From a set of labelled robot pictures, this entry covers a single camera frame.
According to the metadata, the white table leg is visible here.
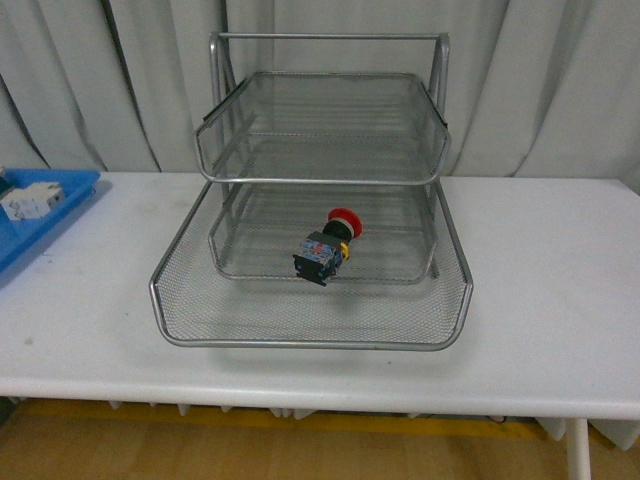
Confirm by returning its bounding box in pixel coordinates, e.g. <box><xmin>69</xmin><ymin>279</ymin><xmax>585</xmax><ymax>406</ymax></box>
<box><xmin>566</xmin><ymin>418</ymin><xmax>592</xmax><ymax>480</ymax></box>

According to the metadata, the white circuit breaker block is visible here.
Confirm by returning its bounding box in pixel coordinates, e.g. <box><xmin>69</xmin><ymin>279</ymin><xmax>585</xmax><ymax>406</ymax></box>
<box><xmin>1</xmin><ymin>182</ymin><xmax>66</xmax><ymax>221</ymax></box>

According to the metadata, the blue plastic tray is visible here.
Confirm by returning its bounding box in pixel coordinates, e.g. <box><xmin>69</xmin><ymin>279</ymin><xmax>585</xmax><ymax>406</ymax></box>
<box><xmin>1</xmin><ymin>168</ymin><xmax>100</xmax><ymax>286</ymax></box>

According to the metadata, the silver mesh rack frame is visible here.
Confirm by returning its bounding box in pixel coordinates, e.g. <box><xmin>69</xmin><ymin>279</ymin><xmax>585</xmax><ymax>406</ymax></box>
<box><xmin>206</xmin><ymin>31</ymin><xmax>452</xmax><ymax>181</ymax></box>

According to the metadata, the silver mesh tray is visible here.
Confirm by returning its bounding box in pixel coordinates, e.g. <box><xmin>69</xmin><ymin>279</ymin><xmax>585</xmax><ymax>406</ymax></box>
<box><xmin>194</xmin><ymin>70</ymin><xmax>453</xmax><ymax>189</ymax></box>
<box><xmin>210</xmin><ymin>207</ymin><xmax>437</xmax><ymax>285</ymax></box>
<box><xmin>149</xmin><ymin>183</ymin><xmax>473</xmax><ymax>351</ymax></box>

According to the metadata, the grey curtain backdrop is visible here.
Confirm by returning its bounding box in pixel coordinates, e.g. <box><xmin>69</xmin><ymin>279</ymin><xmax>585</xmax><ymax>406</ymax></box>
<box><xmin>1</xmin><ymin>1</ymin><xmax>639</xmax><ymax>189</ymax></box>

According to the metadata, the red emergency stop button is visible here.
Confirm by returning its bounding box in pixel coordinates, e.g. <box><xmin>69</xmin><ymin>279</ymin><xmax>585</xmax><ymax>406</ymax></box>
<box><xmin>293</xmin><ymin>208</ymin><xmax>363</xmax><ymax>286</ymax></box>

